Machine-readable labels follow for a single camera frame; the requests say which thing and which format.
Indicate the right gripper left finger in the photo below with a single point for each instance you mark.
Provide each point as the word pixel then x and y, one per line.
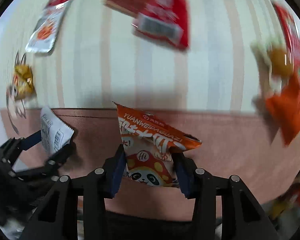
pixel 56 216

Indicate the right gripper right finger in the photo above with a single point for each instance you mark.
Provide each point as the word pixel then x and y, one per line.
pixel 242 215

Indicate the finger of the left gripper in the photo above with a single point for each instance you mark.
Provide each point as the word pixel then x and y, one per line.
pixel 59 158
pixel 30 141

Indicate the white grey snack packet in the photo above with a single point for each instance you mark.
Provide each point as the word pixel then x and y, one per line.
pixel 54 132

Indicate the yellow panda crisps bag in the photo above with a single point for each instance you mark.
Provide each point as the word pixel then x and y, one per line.
pixel 23 86

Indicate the orange panda seeds bag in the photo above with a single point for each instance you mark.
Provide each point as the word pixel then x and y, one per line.
pixel 147 141

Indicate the white red spicy strips pouch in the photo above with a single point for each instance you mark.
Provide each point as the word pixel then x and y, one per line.
pixel 45 33

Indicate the orange snack packet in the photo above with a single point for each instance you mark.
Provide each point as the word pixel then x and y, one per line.
pixel 284 108

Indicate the braised egg packet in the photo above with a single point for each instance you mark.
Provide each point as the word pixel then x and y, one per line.
pixel 274 63

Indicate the small shiny red packet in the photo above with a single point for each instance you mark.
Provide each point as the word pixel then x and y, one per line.
pixel 165 20

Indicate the red crown spicy strip packet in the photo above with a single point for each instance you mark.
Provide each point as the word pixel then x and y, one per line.
pixel 291 34

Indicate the cat print tablecloth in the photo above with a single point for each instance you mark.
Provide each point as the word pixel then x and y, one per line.
pixel 209 91

